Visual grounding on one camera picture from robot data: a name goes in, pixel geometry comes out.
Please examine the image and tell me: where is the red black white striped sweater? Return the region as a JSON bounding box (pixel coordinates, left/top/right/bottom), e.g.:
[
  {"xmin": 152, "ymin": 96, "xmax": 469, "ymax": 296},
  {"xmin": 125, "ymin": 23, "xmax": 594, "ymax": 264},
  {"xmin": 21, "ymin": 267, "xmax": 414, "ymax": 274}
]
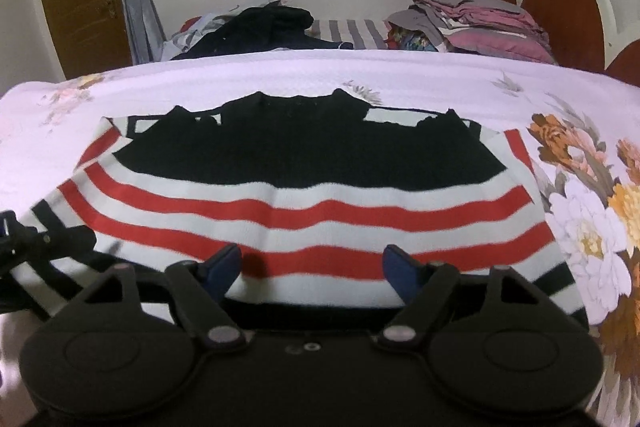
[{"xmin": 8, "ymin": 90, "xmax": 587, "ymax": 322}]

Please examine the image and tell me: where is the folded pink grey clothes stack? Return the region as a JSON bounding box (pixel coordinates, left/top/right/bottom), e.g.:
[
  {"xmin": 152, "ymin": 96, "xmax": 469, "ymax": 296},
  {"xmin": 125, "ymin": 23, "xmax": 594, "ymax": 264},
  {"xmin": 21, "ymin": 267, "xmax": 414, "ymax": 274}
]
[{"xmin": 386, "ymin": 0, "xmax": 556, "ymax": 65}]

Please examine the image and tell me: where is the black clothes pile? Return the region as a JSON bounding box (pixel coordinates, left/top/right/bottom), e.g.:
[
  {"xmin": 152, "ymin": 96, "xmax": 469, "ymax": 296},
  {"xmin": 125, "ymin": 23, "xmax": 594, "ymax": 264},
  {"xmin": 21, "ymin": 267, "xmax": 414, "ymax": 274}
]
[{"xmin": 171, "ymin": 2, "xmax": 354, "ymax": 61}]

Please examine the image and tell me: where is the pink floral bed sheet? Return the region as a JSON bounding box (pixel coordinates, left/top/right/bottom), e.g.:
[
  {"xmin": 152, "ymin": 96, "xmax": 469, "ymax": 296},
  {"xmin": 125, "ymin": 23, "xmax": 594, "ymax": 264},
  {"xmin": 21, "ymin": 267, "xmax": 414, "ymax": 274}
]
[{"xmin": 1, "ymin": 51, "xmax": 639, "ymax": 426}]

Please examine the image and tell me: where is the colourful patterned cloth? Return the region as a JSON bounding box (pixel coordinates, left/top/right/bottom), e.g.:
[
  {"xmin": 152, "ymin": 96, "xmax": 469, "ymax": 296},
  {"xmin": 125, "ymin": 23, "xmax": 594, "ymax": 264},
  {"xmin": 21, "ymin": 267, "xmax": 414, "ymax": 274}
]
[{"xmin": 385, "ymin": 25, "xmax": 437, "ymax": 52}]

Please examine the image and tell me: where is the grey white striped cloth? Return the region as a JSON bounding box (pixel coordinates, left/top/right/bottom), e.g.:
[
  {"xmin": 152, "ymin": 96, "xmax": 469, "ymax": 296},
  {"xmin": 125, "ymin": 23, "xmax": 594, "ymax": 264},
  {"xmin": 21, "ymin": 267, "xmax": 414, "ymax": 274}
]
[{"xmin": 306, "ymin": 20, "xmax": 390, "ymax": 50}]

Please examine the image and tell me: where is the red white heart headboard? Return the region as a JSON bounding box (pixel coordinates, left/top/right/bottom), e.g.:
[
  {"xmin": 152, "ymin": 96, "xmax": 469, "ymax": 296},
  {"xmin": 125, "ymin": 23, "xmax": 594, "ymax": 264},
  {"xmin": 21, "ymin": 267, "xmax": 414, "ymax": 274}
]
[{"xmin": 503, "ymin": 0, "xmax": 639, "ymax": 87}]

